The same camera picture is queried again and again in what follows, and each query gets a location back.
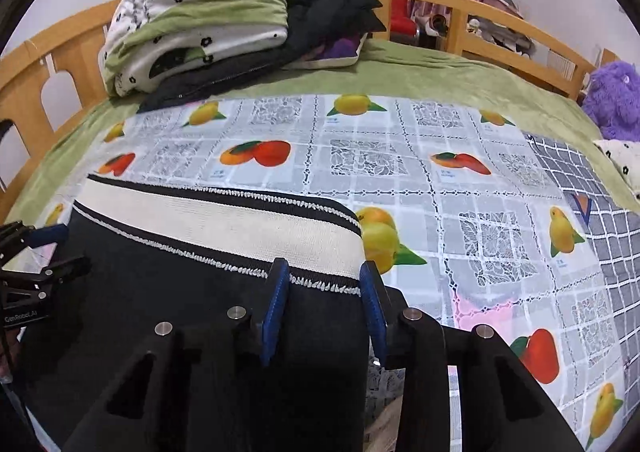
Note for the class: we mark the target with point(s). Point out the white green floral quilt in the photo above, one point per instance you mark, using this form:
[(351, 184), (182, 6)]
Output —
[(200, 7)]

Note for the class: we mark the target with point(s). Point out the red chair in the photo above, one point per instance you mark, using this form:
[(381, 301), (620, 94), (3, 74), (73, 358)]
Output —
[(395, 7)]

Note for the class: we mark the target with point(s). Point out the white floral pillow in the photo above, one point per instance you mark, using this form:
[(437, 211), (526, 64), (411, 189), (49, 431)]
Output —
[(622, 160)]

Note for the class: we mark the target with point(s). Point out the fruit print tablecloth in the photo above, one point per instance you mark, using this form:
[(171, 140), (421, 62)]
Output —
[(450, 192)]

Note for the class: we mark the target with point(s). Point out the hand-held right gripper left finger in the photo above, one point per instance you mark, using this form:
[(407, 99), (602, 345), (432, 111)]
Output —
[(274, 312)]

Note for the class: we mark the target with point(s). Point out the wooden bed frame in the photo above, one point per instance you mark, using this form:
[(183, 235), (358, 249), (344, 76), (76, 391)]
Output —
[(75, 47)]

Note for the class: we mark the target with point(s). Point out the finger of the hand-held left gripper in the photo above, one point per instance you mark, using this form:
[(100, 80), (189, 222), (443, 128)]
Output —
[(65, 269), (50, 234)]

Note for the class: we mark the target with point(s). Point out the purple plush toy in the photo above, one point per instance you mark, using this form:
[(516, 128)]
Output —
[(615, 97)]

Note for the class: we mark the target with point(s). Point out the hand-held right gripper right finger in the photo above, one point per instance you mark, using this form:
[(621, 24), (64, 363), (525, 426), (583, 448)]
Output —
[(374, 312)]

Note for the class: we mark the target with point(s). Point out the black pants with white stripe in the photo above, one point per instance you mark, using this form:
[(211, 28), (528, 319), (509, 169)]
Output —
[(175, 282)]

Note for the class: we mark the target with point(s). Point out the pile of papers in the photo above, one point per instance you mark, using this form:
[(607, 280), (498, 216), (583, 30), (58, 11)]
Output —
[(500, 22)]

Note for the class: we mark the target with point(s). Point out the purple cushion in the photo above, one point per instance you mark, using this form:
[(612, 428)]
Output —
[(340, 50)]

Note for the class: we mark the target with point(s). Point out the grey checked cloth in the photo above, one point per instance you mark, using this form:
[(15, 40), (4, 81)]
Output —
[(615, 242)]

